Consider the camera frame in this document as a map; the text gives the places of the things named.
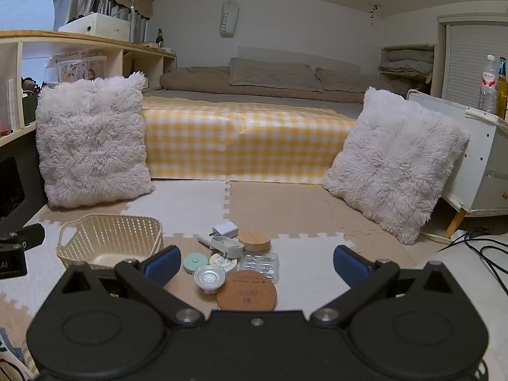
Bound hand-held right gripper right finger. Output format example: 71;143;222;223
310;245;463;330

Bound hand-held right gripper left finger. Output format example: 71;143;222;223
51;245;206;331

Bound green round disc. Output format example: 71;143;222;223
183;252;211;275

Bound round patterned tin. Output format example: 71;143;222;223
209;252;239;274

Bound cream plastic basket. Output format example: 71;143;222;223
56;213;164;271

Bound grey plastic plug case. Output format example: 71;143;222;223
197;233;244;261

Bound white charger plug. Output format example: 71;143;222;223
208;222;239;243

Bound clear plastic case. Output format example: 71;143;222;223
238;252;280;284

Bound round cork coaster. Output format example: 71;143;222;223
216;270;277;312

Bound round wooden lid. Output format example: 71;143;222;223
238;230;271;252

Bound beige white foam mat tiles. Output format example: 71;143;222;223
0;178;508;381

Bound black low cabinet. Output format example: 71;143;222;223
0;121;50;233

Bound striped cloth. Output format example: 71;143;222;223
0;327;38;381

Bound fluffy white pillow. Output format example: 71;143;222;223
321;86;470;245
35;71;156;210

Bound yellow gingham bed cover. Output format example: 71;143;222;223
141;97;356;185

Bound black bag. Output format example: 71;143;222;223
22;77;40;125

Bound white nightstand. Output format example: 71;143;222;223
405;89;508;239

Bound brown bed pillow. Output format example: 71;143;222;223
229;57;324;93
315;67;385;93

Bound brown duvet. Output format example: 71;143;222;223
159;66;413;104

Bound clear storage bin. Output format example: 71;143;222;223
44;50;109;84

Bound folded beige blankets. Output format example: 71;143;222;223
387;50;434;78

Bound white headboard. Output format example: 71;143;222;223
238;46;363;75

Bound clear water bottle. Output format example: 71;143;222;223
478;54;499;116

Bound wooden shelf unit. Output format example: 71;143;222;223
0;30;178;149

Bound yellow liquid bottle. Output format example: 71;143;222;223
495;57;508;120

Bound white roller shutter cabinet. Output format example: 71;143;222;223
432;14;508;106

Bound white storage box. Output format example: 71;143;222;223
58;13;131;43

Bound white hanging banner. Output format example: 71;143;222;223
219;0;240;39

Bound grey curtain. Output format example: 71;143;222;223
51;0;147;44

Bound black cable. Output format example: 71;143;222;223
437;226;508;286

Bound white wall shelf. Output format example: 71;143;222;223
379;44;437;86

